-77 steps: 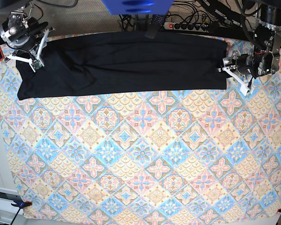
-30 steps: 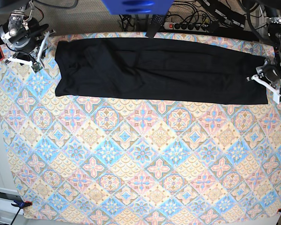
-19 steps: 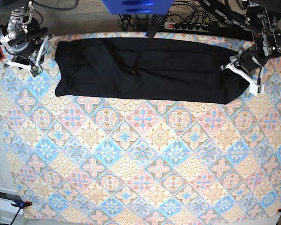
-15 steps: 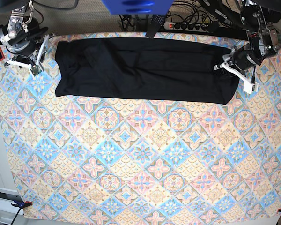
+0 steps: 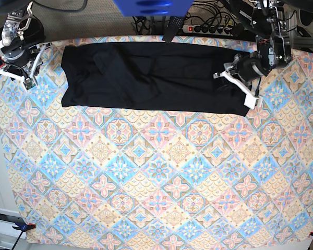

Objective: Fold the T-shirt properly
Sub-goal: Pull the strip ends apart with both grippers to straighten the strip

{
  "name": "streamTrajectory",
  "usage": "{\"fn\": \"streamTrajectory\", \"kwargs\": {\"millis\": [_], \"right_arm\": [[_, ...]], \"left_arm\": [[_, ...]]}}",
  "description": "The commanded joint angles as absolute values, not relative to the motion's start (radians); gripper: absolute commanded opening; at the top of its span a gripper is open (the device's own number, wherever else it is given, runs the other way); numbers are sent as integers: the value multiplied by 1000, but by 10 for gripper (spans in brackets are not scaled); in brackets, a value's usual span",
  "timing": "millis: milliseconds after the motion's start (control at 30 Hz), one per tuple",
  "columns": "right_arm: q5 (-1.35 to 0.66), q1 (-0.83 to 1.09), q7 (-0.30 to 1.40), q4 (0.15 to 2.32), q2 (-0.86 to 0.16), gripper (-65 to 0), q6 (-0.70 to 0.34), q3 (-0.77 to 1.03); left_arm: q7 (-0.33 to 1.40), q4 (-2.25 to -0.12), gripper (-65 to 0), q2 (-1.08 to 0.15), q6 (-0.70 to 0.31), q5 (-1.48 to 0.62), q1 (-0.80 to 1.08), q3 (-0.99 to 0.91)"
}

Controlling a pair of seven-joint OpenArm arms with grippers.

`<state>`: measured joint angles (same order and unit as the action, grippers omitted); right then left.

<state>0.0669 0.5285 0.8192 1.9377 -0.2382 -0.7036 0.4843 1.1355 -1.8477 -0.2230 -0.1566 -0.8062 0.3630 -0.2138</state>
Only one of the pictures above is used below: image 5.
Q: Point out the blue clamp at table corner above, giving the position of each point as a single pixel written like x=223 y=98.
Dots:
x=23 y=227

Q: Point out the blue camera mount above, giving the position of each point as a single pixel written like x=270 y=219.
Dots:
x=153 y=7

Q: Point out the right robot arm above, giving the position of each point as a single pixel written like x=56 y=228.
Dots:
x=22 y=43

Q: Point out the white power strip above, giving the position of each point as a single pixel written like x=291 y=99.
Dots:
x=207 y=29

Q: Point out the dark navy T-shirt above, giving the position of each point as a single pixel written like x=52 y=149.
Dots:
x=151 y=76

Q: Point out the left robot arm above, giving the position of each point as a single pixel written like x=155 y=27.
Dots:
x=274 y=39

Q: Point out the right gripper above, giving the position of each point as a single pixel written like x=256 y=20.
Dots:
x=20 y=62

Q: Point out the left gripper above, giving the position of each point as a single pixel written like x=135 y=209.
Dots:
x=246 y=68

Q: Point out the patterned tablecloth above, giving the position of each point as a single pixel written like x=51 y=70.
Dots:
x=107 y=178

